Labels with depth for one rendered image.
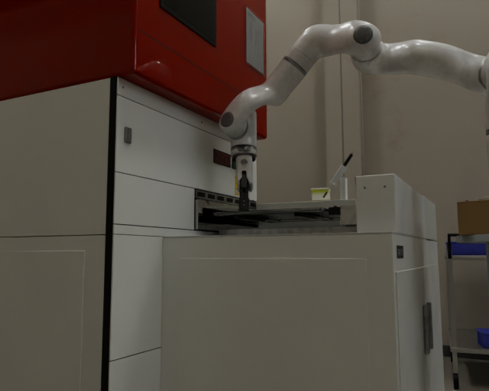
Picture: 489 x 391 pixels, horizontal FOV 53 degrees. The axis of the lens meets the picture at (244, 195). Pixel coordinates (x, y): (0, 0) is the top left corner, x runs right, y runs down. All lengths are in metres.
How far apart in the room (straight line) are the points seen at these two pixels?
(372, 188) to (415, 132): 3.04
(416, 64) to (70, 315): 1.16
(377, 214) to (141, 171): 0.62
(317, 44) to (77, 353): 1.10
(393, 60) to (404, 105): 2.74
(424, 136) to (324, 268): 3.13
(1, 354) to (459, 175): 3.42
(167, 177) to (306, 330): 0.58
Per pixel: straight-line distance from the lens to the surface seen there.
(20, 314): 1.47
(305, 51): 1.58
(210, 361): 1.33
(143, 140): 1.36
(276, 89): 1.56
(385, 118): 4.33
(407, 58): 1.54
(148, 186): 1.35
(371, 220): 1.21
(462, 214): 1.42
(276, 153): 4.62
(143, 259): 1.33
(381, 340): 1.16
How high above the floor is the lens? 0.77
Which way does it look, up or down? 7 degrees up
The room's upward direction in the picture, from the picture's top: straight up
